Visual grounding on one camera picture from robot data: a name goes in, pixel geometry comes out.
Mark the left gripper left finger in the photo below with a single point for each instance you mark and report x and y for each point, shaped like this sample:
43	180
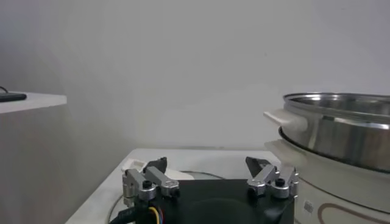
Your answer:
152	178

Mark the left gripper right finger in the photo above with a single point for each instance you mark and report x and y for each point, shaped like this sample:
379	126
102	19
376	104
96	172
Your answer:
268	176

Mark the stainless steel steamer basket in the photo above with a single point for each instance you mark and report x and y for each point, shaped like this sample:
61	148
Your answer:
350	143

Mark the cream electric pot base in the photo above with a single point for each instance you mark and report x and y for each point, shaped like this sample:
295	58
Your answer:
335	194

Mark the white side table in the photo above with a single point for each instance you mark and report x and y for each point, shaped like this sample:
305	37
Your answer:
36	102

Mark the black keyboard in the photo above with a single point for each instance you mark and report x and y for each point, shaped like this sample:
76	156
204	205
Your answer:
12	97

